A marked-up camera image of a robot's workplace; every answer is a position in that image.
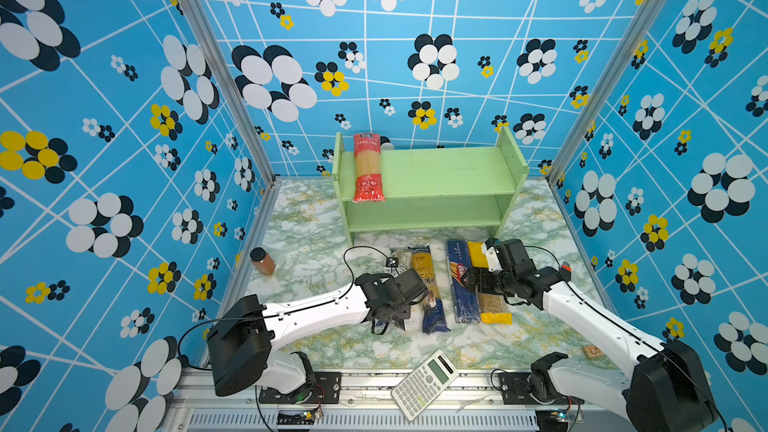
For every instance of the red black marker pen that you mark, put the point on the red black marker pen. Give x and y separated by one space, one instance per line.
565 271

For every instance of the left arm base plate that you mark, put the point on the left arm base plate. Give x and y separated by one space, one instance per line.
325 389

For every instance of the green wooden shelf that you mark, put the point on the green wooden shelf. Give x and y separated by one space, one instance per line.
433 188

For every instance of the red spaghetti bag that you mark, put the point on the red spaghetti bag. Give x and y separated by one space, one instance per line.
367 161

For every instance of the blue Barilla pasta box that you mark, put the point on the blue Barilla pasta box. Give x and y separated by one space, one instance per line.
465 303

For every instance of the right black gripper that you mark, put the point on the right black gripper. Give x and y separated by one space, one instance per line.
482 279

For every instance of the spice jar black lid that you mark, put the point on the spice jar black lid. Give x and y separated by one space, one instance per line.
262 261

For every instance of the yellow blue spaghetti bag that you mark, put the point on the yellow blue spaghetti bag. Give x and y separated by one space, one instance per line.
434 318

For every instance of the small brown wooden block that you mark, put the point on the small brown wooden block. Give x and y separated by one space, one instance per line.
592 352

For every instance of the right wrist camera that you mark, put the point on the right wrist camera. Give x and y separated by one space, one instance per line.
492 259

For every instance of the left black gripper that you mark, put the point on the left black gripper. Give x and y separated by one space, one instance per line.
405 314

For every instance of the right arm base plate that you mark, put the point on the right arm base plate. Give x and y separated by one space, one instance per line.
515 389

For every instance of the clear grey spaghetti bag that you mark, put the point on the clear grey spaghetti bag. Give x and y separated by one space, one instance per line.
403 258

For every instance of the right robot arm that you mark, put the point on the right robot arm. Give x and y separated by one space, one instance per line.
658 385

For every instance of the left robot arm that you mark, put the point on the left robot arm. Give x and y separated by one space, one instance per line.
245 346

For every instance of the aluminium front rail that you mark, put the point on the aluminium front rail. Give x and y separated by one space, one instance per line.
365 400

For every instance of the white scientific calculator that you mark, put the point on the white scientific calculator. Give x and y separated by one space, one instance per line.
423 385

